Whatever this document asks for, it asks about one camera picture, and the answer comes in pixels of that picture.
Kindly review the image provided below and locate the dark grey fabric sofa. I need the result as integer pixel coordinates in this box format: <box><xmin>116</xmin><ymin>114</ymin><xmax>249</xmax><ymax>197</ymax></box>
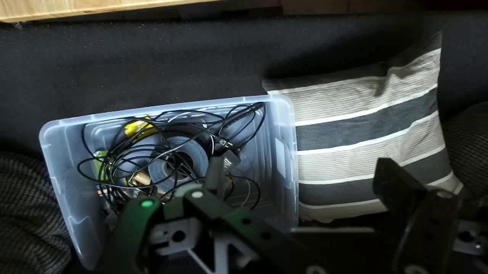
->
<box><xmin>0</xmin><ymin>7</ymin><xmax>488</xmax><ymax>274</ymax></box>

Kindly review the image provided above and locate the light wooden table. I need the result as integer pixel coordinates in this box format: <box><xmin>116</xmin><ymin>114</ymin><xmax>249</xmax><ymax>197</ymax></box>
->
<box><xmin>0</xmin><ymin>0</ymin><xmax>287</xmax><ymax>24</ymax></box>

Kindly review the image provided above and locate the grey knit blanket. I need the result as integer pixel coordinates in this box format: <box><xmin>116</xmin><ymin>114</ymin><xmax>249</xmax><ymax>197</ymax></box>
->
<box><xmin>444</xmin><ymin>98</ymin><xmax>488</xmax><ymax>202</ymax></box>

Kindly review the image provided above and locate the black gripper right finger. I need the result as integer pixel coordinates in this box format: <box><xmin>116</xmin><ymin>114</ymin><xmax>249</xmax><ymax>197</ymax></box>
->
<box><xmin>372</xmin><ymin>155</ymin><xmax>488</xmax><ymax>274</ymax></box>

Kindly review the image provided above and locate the yellow plug cable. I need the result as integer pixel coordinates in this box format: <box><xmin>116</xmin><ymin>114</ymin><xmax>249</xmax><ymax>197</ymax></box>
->
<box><xmin>122</xmin><ymin>117</ymin><xmax>160</xmax><ymax>139</ymax></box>

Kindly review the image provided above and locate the clear plastic storage box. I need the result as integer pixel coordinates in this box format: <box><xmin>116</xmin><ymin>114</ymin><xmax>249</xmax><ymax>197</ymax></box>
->
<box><xmin>38</xmin><ymin>92</ymin><xmax>302</xmax><ymax>270</ymax></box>

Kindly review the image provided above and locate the grey tape roll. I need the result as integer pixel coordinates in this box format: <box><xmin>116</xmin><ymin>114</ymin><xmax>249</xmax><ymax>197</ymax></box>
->
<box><xmin>151</xmin><ymin>132</ymin><xmax>210</xmax><ymax>197</ymax></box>

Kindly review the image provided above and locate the grey white striped pillow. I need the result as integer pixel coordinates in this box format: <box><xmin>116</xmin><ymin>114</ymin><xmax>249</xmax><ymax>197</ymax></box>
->
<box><xmin>262</xmin><ymin>31</ymin><xmax>465</xmax><ymax>225</ymax></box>

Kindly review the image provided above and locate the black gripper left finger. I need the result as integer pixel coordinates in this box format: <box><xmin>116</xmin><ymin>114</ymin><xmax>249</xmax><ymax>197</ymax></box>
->
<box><xmin>101</xmin><ymin>153</ymin><xmax>328</xmax><ymax>274</ymax></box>

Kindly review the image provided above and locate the black tangled cable bundle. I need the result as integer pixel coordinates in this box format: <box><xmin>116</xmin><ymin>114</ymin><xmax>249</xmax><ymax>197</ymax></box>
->
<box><xmin>76</xmin><ymin>101</ymin><xmax>268</xmax><ymax>209</ymax></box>

